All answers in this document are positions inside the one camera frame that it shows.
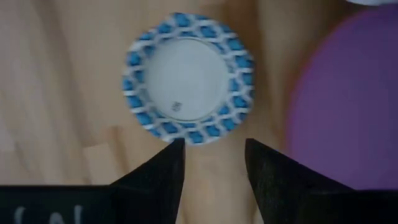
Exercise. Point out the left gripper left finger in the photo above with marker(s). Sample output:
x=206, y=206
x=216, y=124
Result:
x=140, y=202

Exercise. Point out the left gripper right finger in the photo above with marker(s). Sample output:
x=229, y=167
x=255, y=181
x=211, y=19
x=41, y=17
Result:
x=295, y=202

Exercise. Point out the purple plastic plate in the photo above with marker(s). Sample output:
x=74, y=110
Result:
x=348, y=109

